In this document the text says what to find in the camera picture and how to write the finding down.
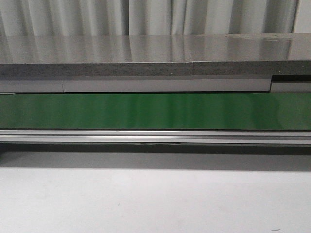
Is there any green conveyor belt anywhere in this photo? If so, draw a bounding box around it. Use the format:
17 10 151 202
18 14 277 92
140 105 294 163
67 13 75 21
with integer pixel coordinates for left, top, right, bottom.
0 93 311 145

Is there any grey stone countertop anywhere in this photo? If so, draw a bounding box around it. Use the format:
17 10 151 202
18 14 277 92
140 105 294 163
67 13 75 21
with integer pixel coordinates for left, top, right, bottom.
0 33 311 93

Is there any white curtain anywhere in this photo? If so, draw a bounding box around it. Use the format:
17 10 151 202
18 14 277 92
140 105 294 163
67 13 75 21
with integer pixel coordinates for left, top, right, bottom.
0 0 298 36

